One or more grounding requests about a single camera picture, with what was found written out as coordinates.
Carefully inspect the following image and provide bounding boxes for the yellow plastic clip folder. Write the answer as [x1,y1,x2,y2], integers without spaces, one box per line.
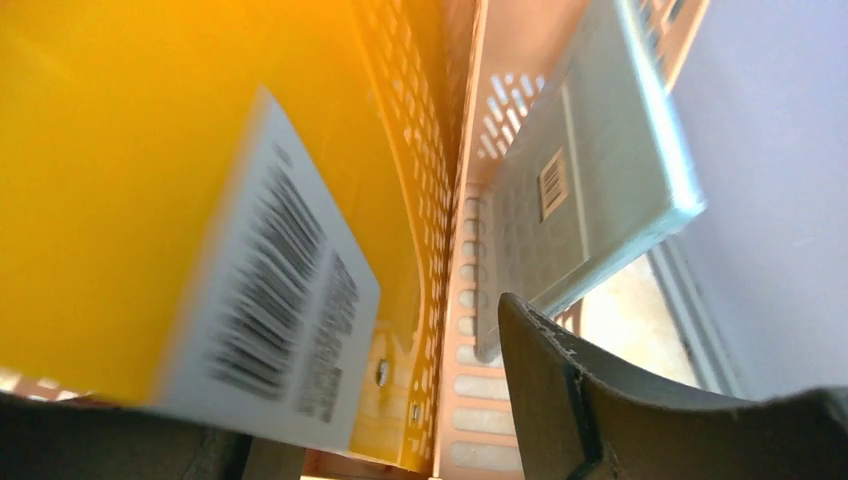
[1,1,456,479]

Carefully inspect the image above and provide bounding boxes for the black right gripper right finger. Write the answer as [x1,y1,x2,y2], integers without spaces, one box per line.
[498,293,847,479]

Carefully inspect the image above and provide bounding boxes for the light blue hardcover book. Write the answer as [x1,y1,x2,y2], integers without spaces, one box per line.
[462,1,707,362]

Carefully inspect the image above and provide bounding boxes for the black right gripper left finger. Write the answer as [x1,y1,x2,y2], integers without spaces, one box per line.
[1,394,305,479]

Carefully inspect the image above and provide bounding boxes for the beige plastic file organizer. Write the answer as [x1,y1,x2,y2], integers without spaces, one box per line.
[0,0,711,480]

